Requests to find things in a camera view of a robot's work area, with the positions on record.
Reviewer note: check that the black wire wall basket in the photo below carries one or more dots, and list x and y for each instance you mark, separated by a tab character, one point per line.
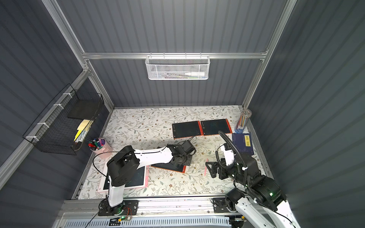
53	132

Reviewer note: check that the white wire mesh basket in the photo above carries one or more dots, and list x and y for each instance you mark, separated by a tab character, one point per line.
174	68

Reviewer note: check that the white marker in basket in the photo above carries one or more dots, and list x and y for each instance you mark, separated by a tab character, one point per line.
195	74

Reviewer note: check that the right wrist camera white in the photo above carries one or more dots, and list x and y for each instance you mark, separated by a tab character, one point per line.
228	154

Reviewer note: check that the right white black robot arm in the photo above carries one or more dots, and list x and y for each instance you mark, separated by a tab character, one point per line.
261	202

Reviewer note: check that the pink white writing tablet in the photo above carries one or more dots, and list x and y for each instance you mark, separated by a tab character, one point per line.
139	180

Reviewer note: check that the yellow sticky notes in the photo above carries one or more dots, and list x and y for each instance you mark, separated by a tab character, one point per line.
82	130

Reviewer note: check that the red tablet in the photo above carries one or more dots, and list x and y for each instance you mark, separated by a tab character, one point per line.
212	127
170	167
187	129

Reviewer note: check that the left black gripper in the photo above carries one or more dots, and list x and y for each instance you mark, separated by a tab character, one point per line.
177	160

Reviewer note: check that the pink cup with markers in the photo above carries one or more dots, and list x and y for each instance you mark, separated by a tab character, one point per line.
100	147

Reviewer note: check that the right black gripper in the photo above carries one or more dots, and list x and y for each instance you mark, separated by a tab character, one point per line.
221	170

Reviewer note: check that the black tray in basket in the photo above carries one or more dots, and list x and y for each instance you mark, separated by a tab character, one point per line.
84	110

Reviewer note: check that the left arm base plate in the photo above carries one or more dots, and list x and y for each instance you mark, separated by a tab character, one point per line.
126	208

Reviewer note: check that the dark blue notebook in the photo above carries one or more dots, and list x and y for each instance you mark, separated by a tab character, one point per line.
243	143

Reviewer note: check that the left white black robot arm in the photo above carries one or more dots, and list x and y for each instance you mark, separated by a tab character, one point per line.
122	167

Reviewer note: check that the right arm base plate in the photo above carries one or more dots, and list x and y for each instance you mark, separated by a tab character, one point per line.
220	206

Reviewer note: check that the clear cup coloured pencils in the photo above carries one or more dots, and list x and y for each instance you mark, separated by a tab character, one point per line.
243	120

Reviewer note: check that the pink stylus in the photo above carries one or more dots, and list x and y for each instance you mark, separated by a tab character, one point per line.
205	168

